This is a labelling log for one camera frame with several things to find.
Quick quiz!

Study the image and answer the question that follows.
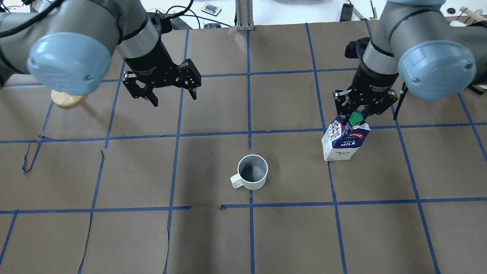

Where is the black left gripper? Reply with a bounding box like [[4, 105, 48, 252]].
[[123, 42, 202, 107]]

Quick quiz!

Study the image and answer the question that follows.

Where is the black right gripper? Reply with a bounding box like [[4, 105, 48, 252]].
[[333, 65, 399, 124]]

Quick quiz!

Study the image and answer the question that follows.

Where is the blue white milk carton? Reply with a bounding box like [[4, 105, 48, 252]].
[[321, 111, 371, 161]]

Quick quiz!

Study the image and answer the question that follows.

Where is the white ceramic mug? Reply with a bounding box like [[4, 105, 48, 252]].
[[230, 154, 269, 191]]

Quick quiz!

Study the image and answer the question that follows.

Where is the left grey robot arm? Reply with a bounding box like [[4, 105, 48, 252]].
[[0, 0, 201, 106]]

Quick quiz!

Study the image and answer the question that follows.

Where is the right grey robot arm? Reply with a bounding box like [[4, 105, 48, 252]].
[[333, 0, 487, 124]]

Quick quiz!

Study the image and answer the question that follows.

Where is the small remote control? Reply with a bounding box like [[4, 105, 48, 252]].
[[201, 3, 222, 17]]

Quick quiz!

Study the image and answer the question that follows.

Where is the black power adapter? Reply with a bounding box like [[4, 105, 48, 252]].
[[339, 3, 354, 21]]

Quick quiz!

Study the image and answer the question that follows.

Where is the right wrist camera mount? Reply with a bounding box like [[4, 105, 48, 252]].
[[344, 37, 371, 59]]

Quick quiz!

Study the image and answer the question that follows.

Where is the black cables bundle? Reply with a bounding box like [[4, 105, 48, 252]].
[[146, 0, 232, 31]]

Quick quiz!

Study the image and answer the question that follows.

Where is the aluminium frame post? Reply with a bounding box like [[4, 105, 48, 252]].
[[235, 0, 255, 31]]

